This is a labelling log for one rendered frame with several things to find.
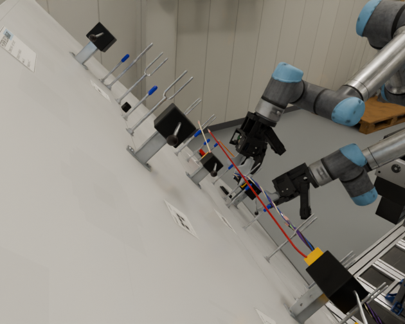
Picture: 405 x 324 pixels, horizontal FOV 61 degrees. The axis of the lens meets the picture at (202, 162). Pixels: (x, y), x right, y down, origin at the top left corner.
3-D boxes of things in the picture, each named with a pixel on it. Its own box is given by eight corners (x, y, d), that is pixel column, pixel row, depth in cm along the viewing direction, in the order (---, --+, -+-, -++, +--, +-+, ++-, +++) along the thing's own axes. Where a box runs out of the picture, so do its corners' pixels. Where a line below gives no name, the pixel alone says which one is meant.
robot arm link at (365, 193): (374, 182, 112) (358, 156, 109) (382, 201, 102) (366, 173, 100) (350, 193, 116) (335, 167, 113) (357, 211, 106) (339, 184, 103)
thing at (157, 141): (121, 162, 40) (177, 109, 40) (127, 143, 51) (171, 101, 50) (150, 189, 42) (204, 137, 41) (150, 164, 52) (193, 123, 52)
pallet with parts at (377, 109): (357, 99, 603) (364, 77, 585) (415, 117, 538) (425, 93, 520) (308, 113, 520) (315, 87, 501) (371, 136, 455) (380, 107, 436)
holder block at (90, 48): (60, 51, 64) (94, 16, 63) (72, 53, 75) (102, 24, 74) (79, 69, 65) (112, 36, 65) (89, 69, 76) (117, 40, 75)
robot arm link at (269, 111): (276, 103, 101) (291, 112, 95) (268, 117, 103) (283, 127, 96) (256, 95, 98) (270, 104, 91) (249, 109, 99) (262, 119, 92)
